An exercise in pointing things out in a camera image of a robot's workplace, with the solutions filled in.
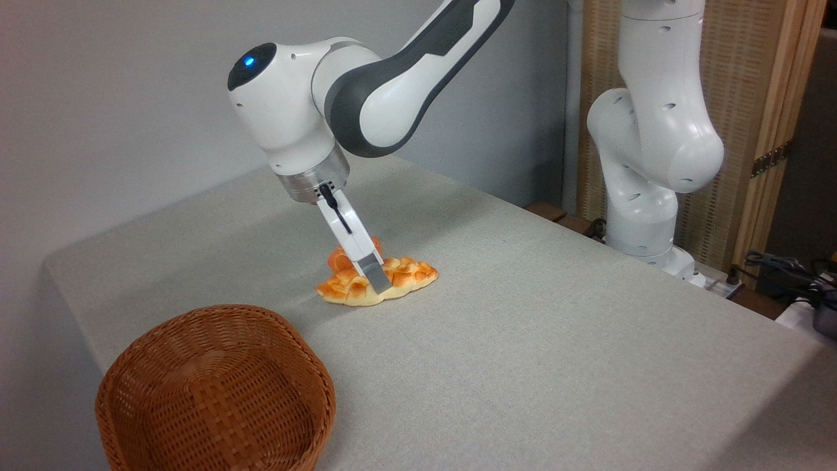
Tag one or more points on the grey tablecloth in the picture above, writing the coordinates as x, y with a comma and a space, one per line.
556, 360

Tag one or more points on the braided golden bread loaf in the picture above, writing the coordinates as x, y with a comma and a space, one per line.
405, 276

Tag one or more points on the white power strip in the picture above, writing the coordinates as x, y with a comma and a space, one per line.
719, 286

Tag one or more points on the brown wooden bench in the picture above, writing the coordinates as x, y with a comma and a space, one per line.
548, 210

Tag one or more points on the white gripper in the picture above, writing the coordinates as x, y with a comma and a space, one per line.
353, 239

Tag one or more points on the brown woven wicker basket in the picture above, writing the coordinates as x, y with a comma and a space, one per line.
216, 392

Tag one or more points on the metal screen hinge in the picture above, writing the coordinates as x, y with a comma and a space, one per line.
770, 159

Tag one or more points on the white Franka Panda arm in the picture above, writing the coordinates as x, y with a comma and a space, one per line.
288, 111

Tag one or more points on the wooden rattan folding screen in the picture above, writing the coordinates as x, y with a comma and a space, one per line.
742, 85

